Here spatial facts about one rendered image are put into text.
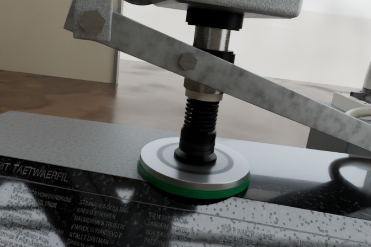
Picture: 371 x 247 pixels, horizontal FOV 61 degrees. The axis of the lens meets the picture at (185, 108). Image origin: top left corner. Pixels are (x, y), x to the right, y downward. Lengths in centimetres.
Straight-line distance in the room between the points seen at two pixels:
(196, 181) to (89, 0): 32
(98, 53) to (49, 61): 85
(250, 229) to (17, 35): 575
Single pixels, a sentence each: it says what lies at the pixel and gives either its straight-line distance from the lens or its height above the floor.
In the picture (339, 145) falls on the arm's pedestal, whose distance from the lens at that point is 158.
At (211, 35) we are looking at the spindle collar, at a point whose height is 109.
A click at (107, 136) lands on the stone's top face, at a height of 83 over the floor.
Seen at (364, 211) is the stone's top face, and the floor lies 83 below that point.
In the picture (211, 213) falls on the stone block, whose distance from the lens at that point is 56.
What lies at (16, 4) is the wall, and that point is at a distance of 607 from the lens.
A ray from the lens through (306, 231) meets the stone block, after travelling 58.
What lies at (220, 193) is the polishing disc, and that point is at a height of 84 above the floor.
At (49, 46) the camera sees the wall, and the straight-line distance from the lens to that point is 587.
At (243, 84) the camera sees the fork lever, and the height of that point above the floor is 102.
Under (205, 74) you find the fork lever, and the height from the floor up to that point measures 103.
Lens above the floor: 110
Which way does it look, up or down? 14 degrees down
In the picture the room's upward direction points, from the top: 7 degrees clockwise
